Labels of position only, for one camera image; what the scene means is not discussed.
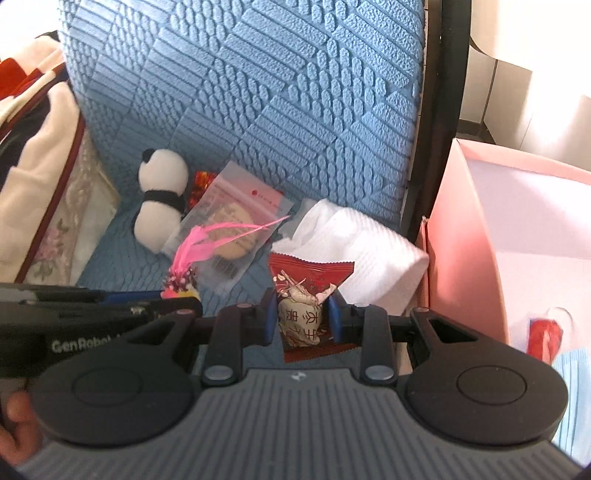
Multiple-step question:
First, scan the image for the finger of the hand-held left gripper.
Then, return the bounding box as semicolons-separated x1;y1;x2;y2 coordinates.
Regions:
99;291;163;306
131;296;204;324

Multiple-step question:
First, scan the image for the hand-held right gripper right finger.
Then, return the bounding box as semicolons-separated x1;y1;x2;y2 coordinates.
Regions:
327;287;483;387

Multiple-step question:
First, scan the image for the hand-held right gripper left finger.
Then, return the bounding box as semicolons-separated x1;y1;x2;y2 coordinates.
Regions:
121;288;280;387

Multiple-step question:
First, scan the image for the red snack packet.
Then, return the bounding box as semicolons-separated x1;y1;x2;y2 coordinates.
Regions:
269;251;356;363

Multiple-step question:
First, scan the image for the pink feather toy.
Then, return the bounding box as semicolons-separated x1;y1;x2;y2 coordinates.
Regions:
161;220;292;301

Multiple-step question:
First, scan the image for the white tissue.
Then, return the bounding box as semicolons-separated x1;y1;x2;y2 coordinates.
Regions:
270;198;430;319

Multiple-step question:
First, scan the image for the clear zip bag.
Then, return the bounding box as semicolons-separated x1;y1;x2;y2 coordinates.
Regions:
161;161;293;293

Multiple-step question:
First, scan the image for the shiny red foil packet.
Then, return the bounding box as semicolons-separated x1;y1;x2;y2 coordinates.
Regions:
187;170;218;211

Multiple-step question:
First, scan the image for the panda plush toy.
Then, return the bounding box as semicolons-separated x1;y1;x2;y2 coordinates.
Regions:
131;148;189;255

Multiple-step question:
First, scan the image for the pink cardboard box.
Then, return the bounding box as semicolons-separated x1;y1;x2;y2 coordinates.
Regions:
416;137;591;467

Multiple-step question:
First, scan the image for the red blue plastic packet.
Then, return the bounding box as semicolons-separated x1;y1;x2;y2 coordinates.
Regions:
529;307;574;365

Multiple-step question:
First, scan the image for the blue face mask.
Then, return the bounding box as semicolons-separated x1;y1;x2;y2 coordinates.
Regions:
551;348;591;465

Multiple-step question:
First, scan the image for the person's left hand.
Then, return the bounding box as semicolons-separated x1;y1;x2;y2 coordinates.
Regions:
0;390;44;467

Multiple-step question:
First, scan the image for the striped blanket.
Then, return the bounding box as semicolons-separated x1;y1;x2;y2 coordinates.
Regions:
0;30;88;285

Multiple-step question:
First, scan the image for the blue textured chair cushion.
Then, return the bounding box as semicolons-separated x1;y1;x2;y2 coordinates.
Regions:
58;0;428;366

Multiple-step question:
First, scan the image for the white folding chair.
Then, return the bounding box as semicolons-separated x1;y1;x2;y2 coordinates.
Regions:
402;0;472;232

